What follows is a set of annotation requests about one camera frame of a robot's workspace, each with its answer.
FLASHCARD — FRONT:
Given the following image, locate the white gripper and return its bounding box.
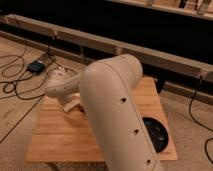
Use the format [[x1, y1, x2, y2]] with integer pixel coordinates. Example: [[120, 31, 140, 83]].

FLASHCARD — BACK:
[[45, 76, 80, 108]]

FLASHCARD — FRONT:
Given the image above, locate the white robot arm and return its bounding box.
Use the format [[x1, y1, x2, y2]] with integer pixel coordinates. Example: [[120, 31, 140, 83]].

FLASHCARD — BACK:
[[45, 54, 164, 171]]

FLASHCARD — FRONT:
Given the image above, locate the wooden table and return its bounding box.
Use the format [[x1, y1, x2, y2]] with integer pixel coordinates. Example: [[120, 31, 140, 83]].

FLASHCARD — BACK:
[[25, 77, 178, 164]]

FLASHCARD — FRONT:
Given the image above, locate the black bowl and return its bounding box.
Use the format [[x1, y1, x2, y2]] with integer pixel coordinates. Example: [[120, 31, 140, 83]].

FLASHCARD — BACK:
[[143, 117, 169, 153]]

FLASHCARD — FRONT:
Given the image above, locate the black floor cable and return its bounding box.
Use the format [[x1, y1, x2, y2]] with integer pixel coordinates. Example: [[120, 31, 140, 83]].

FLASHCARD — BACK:
[[0, 43, 78, 144]]

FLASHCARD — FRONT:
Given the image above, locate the wooden shelf frame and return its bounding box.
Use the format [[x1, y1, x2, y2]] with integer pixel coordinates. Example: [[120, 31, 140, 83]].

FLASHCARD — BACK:
[[0, 14, 213, 82]]

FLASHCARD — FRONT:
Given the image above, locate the black cable right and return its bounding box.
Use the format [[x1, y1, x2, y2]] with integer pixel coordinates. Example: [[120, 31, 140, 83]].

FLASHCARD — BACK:
[[188, 75, 213, 165]]

